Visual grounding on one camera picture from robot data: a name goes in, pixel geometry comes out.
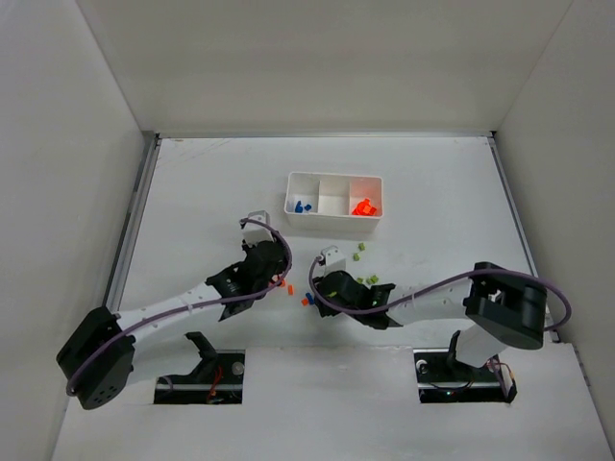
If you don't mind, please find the orange round dish lego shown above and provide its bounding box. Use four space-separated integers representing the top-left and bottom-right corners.
352 198 378 216

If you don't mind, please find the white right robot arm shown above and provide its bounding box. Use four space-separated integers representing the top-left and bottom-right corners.
309 262 548 368

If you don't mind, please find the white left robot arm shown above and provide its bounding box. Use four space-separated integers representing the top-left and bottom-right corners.
57 238 292 410

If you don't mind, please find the white divided sorting tray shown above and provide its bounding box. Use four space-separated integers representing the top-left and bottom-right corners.
283 172 383 233

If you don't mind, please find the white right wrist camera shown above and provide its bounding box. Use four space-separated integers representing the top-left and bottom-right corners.
319 245 346 276

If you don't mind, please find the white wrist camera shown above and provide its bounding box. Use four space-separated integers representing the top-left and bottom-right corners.
240 210 272 247
319 245 346 276

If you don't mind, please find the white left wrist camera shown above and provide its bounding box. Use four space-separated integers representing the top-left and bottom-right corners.
240 210 272 247

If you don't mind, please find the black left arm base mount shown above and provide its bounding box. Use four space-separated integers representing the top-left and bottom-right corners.
153 332 246 405

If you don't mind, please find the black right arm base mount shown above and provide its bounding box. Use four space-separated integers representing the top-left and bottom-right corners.
413 331 518 404

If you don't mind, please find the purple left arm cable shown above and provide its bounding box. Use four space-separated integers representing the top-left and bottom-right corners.
65 218 294 398

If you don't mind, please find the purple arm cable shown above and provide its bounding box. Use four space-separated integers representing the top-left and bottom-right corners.
65 218 294 398
307 255 573 332

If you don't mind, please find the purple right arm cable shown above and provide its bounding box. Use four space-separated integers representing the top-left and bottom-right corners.
307 255 573 332

